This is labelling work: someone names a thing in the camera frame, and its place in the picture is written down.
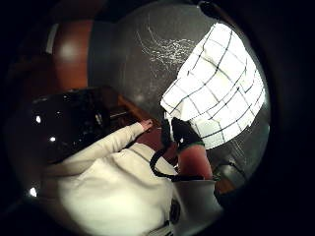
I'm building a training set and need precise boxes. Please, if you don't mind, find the dark chair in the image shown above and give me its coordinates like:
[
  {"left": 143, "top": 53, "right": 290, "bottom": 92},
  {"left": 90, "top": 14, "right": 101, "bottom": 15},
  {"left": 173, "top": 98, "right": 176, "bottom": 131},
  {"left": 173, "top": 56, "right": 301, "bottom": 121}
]
[{"left": 213, "top": 160, "right": 249, "bottom": 195}]

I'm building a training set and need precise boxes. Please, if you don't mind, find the brown wooden chair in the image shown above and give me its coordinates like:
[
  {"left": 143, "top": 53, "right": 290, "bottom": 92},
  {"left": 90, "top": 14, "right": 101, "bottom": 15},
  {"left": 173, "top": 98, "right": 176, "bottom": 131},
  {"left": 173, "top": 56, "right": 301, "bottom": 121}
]
[{"left": 97, "top": 86, "right": 178, "bottom": 165}]

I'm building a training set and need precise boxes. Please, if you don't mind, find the white checkered cloth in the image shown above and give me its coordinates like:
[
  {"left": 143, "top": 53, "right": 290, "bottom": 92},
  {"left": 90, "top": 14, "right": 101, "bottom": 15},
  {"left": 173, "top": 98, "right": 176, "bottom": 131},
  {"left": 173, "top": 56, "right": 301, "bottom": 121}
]
[{"left": 159, "top": 22, "right": 267, "bottom": 150}]

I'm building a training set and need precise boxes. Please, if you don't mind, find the the person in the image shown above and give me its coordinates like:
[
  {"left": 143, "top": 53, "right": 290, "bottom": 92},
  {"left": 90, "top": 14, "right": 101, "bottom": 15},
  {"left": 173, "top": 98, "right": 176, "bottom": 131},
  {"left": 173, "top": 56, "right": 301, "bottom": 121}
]
[{"left": 31, "top": 88, "right": 225, "bottom": 236}]

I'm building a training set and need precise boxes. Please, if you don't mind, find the black cable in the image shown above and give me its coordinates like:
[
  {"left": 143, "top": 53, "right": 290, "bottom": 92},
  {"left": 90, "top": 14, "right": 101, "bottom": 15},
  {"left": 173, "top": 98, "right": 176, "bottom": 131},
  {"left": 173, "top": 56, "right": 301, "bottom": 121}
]
[{"left": 149, "top": 118, "right": 205, "bottom": 183}]

